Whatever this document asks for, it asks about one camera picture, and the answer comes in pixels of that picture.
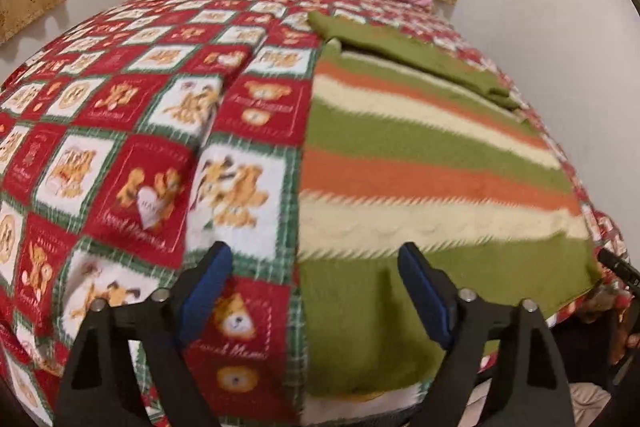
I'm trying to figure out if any green striped knit sweater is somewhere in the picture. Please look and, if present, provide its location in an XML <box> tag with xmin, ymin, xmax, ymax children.
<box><xmin>297</xmin><ymin>9</ymin><xmax>603</xmax><ymax>400</ymax></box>

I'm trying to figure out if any beige cloth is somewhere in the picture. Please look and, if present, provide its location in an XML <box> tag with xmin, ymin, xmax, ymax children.
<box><xmin>570</xmin><ymin>382</ymin><xmax>620</xmax><ymax>427</ymax></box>

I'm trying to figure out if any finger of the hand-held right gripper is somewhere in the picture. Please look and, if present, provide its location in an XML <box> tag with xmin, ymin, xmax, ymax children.
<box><xmin>597</xmin><ymin>248</ymin><xmax>640</xmax><ymax>294</ymax></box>

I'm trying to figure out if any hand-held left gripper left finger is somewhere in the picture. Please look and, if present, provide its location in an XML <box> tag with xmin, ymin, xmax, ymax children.
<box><xmin>52</xmin><ymin>242</ymin><xmax>236</xmax><ymax>427</ymax></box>

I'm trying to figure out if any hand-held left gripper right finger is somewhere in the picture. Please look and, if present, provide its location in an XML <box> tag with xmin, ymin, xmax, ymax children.
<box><xmin>397</xmin><ymin>242</ymin><xmax>576</xmax><ymax>427</ymax></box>

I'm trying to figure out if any red printed bear blanket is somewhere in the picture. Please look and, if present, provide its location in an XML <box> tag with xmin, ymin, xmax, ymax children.
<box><xmin>0</xmin><ymin>0</ymin><xmax>636</xmax><ymax>427</ymax></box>

